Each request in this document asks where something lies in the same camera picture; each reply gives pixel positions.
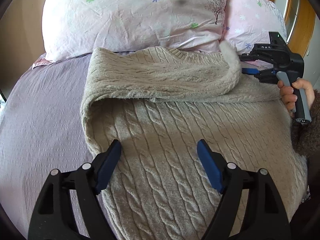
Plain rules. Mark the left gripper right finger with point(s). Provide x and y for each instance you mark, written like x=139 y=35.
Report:
x=250 y=206

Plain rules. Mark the pink flower-print pillow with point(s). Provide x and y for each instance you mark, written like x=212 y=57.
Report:
x=248 y=22

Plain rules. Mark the pink tree-print pillow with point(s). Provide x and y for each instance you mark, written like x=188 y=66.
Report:
x=71 y=28

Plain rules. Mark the blue finger of the right gripper seen externally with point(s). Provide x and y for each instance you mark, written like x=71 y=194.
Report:
x=250 y=71

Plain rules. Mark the lavender bed sheet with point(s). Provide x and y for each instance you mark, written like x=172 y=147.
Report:
x=41 y=130

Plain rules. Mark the wooden white wardrobe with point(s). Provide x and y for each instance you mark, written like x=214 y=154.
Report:
x=300 y=19

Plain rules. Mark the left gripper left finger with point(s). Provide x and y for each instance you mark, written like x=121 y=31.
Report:
x=53 y=216

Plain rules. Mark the person's right hand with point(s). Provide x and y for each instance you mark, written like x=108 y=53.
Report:
x=289 y=98

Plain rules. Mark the cream cable-knit sweater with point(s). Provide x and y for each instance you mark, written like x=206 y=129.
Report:
x=159 y=102

